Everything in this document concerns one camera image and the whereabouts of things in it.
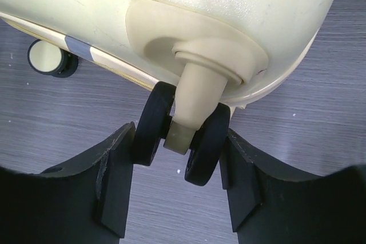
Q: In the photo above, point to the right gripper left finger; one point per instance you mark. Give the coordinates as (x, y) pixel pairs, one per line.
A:
(82, 200)

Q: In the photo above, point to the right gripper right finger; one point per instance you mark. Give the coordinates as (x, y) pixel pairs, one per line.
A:
(273, 202)

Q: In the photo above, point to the yellow hard-shell suitcase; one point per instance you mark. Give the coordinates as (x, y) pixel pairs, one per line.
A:
(201, 59)

